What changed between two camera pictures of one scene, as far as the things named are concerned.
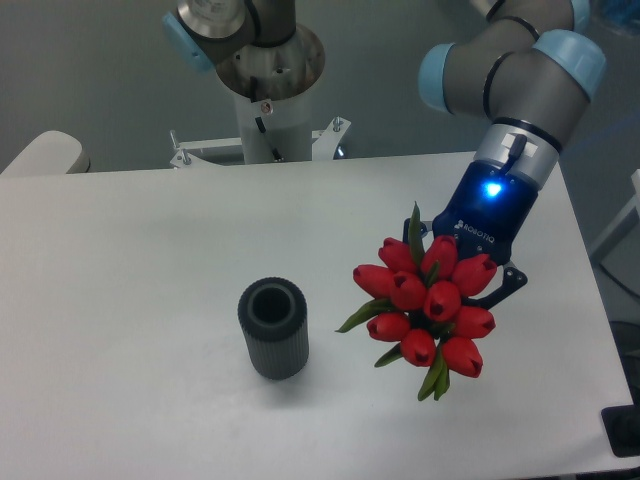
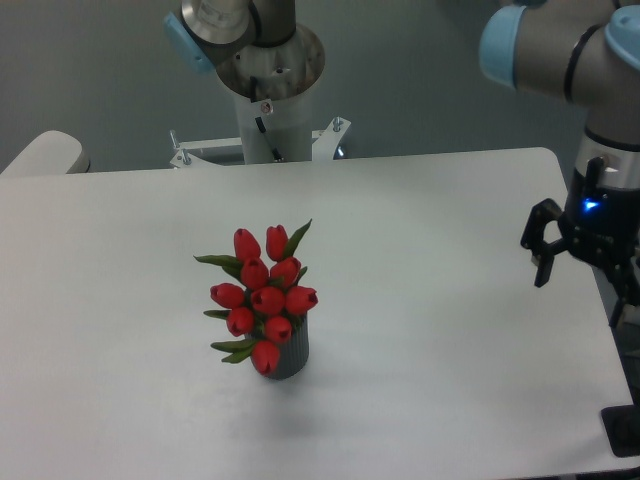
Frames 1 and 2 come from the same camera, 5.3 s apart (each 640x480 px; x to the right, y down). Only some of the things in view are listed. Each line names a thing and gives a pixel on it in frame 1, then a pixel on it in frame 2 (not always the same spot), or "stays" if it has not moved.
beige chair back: x=51 y=152 stays
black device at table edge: x=622 y=427 stays
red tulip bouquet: x=423 y=303 -> x=261 y=311
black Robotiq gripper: x=486 y=211 -> x=600 y=223
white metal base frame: x=324 y=143 stays
